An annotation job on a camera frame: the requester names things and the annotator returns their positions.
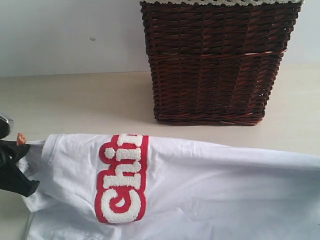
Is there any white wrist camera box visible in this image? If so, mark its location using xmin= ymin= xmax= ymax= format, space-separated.
xmin=0 ymin=113 xmax=14 ymax=139

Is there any orange perforated strap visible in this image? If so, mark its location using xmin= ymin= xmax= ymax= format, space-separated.
xmin=15 ymin=133 xmax=27 ymax=146

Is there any white t-shirt red lettering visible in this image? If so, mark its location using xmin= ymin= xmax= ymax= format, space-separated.
xmin=24 ymin=134 xmax=320 ymax=240

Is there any dark brown wicker basket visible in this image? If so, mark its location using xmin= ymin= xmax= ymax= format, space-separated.
xmin=139 ymin=2 xmax=303 ymax=126

